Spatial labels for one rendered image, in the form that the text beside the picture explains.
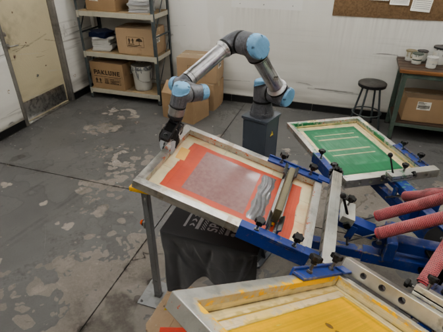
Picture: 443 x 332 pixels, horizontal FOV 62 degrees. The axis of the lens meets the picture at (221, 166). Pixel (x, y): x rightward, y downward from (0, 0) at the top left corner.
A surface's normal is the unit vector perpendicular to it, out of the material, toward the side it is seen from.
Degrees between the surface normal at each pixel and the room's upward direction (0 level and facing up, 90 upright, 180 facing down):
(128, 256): 0
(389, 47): 90
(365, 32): 90
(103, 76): 90
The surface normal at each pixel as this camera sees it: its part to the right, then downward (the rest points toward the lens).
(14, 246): 0.00, -0.85
